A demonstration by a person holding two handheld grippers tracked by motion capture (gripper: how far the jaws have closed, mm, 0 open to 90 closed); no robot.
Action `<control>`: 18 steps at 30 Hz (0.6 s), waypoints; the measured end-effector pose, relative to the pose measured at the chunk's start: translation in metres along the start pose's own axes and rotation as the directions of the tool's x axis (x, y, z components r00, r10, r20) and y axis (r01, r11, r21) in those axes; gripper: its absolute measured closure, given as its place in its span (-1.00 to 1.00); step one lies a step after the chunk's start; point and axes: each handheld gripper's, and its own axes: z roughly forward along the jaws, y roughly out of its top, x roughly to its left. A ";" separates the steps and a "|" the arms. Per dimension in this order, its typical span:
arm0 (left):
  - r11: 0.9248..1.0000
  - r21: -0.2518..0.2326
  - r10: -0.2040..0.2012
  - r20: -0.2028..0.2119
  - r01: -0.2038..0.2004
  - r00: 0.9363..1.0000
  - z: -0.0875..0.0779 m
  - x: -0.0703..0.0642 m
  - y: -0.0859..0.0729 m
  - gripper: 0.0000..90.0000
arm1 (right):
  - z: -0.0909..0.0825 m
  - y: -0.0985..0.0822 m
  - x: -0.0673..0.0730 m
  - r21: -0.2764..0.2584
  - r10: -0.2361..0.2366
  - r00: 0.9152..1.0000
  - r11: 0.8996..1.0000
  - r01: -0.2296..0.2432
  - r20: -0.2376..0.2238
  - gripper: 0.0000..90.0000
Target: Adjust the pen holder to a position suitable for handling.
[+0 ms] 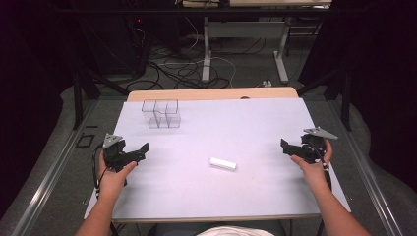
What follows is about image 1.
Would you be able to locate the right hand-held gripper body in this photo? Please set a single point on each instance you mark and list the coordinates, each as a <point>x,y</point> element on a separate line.
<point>314,146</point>

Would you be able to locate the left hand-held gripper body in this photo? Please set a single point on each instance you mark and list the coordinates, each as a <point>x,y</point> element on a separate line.
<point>115,154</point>

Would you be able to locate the clear plastic compartment organizer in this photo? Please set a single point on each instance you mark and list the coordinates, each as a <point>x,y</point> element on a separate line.
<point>162,114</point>

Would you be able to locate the white cylinder tube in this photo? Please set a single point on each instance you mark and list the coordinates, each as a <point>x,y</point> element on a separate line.
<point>223,163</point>

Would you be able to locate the person's left hand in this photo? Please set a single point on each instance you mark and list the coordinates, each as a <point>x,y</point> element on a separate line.
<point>113,178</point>

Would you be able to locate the person's right hand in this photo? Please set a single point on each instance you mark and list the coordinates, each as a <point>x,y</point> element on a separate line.
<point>313,170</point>

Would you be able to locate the black metal stand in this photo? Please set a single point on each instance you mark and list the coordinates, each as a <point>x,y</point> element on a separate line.
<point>345,98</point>
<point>78,98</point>

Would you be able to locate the white power plug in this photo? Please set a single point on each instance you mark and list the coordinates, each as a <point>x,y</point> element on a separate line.
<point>267,83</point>

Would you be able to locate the dark curtain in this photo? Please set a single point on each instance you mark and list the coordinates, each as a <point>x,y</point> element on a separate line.
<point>29,82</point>
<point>387,82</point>

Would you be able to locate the person's white shirt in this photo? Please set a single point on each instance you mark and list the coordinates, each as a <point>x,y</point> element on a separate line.
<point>234,231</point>

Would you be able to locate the black computer case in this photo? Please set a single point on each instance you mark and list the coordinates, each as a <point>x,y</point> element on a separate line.
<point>121,46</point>

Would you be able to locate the white-legged desk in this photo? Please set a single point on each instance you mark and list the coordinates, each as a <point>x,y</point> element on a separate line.
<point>244,29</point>

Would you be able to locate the black horizontal bar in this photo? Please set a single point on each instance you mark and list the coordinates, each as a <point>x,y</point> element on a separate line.
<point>196,11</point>

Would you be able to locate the grey metal floor rail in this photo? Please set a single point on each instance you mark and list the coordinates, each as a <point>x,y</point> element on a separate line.
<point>49,183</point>
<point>367,183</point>

